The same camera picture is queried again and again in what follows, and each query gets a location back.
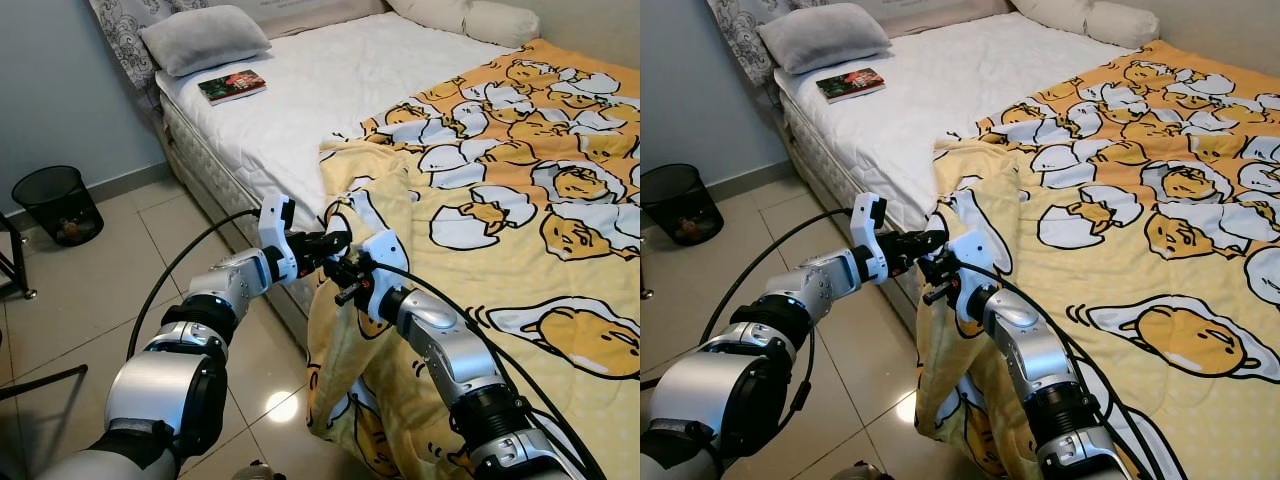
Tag dark cover book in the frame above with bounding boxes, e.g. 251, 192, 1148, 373
815, 67, 888, 105
197, 68, 269, 107

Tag yellow egg print blanket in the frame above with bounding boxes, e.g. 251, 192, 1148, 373
305, 38, 641, 480
915, 38, 1280, 480

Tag white quilted mattress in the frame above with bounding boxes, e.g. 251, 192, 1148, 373
155, 10, 516, 351
775, 8, 1141, 336

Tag black mesh waste bin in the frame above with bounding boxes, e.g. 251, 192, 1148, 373
640, 163, 725, 247
12, 165, 106, 248

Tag beige knotted bolster pillow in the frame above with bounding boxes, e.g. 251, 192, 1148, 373
385, 0, 541, 51
1010, 0, 1161, 51

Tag grey floral printed mattress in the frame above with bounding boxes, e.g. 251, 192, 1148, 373
705, 0, 831, 101
88, 0, 211, 111

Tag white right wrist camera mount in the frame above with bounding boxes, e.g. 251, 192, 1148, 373
945, 230, 1001, 316
355, 230, 411, 321

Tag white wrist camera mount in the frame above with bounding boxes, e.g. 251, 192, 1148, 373
850, 193, 889, 284
945, 230, 1001, 316
355, 230, 411, 321
258, 195, 298, 286

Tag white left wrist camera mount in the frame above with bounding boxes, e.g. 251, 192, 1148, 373
258, 195, 298, 286
850, 193, 889, 284

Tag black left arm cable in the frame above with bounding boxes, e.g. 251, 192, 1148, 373
125, 208, 266, 361
700, 208, 861, 411

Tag black metal furniture frame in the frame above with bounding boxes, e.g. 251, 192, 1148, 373
0, 210, 91, 403

